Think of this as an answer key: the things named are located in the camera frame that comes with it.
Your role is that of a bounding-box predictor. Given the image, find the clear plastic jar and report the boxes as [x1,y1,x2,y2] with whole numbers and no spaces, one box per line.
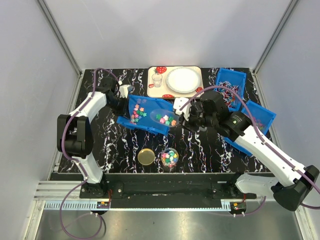
[160,148,179,173]

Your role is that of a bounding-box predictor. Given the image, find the strawberry pattern tray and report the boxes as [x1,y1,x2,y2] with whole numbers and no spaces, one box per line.
[147,66,204,99]

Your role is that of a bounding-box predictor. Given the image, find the clear drinking glass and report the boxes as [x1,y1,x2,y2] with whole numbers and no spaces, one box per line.
[151,73,163,88]

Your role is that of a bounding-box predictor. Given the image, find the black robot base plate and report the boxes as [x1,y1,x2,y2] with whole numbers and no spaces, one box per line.
[79,172,257,199]

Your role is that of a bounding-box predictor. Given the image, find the purple cable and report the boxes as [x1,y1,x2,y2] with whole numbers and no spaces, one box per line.
[58,67,123,238]
[179,86,320,217]

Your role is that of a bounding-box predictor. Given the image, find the gold jar lid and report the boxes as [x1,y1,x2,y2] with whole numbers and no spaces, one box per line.
[137,148,156,166]

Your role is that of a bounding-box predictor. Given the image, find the blue bin of star candies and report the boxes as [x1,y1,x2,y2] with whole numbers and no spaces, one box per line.
[116,94,173,136]

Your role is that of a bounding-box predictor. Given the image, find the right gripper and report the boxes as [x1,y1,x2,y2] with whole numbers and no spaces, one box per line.
[177,106,217,133]

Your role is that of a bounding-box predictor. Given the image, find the right aluminium corner post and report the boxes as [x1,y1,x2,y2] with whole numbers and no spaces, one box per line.
[252,0,300,76]

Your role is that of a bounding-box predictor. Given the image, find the blue bin of gummy candies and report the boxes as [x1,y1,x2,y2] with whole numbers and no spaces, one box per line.
[224,100,277,157]

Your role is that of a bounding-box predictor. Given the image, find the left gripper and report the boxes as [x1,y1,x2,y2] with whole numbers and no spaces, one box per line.
[107,95,131,120]

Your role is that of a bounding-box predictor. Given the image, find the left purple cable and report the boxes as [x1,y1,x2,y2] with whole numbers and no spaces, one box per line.
[58,67,123,238]

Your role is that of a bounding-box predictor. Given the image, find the scooped star candies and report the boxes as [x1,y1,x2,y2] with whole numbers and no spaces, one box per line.
[155,114,179,127]

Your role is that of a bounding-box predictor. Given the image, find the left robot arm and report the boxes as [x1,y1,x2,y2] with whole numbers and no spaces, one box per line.
[57,80,133,198]

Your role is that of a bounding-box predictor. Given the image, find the aluminium corner post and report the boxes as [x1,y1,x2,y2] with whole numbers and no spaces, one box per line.
[36,0,85,77]
[252,0,300,76]

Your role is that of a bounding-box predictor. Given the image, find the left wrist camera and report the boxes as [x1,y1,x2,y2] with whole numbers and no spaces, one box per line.
[119,84,133,98]

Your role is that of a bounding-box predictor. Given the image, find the aluminium front rail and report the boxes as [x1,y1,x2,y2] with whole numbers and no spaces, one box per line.
[33,181,306,211]

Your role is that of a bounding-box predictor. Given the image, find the blue bin of lollipops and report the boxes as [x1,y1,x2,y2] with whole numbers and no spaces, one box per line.
[216,68,247,112]

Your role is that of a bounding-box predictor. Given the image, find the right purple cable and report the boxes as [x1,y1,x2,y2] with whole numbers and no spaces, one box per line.
[179,86,320,217]

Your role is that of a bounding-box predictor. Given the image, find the white plate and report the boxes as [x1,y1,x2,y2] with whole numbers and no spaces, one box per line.
[166,67,202,94]

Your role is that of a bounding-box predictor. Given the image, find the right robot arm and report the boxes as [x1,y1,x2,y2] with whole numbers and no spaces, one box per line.
[173,87,320,212]

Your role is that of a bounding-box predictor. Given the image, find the clear plastic scoop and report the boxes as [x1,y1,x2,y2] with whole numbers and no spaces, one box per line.
[149,108,182,128]

